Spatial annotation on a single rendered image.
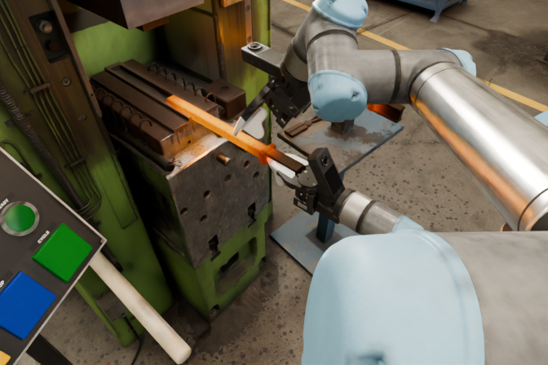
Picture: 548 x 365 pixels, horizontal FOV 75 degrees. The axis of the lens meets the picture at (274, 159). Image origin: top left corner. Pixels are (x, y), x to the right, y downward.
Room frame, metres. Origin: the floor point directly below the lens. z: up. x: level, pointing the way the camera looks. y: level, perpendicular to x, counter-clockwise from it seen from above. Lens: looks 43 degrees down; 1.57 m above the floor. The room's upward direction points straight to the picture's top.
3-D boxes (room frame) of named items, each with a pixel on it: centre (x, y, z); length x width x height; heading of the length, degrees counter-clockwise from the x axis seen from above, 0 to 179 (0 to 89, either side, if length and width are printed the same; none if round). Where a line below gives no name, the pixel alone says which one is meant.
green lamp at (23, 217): (0.37, 0.42, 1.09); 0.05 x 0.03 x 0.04; 139
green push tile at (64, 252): (0.36, 0.38, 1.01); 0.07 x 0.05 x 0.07; 164
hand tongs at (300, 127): (1.24, -0.28, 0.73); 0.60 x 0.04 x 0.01; 131
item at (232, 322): (0.75, 0.19, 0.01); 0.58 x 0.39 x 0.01; 139
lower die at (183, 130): (0.92, 0.38, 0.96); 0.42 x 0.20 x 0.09; 49
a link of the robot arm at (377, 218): (0.42, -0.23, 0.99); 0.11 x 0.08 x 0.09; 49
